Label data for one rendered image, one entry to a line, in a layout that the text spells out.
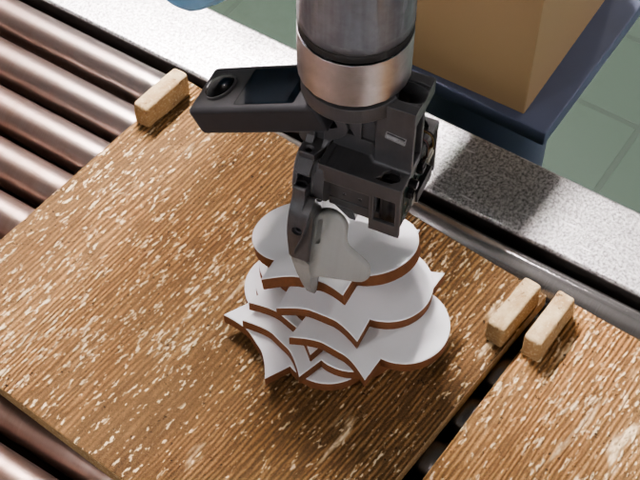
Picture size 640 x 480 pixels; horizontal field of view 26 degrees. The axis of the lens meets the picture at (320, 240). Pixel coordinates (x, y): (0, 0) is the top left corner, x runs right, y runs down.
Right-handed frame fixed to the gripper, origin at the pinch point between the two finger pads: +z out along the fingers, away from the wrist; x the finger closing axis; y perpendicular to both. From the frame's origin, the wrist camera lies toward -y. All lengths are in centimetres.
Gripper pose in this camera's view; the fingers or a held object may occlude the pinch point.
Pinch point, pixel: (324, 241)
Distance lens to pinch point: 107.2
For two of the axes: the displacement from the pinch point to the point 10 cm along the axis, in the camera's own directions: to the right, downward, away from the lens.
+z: 0.0, 6.0, 8.0
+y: 9.1, 3.3, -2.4
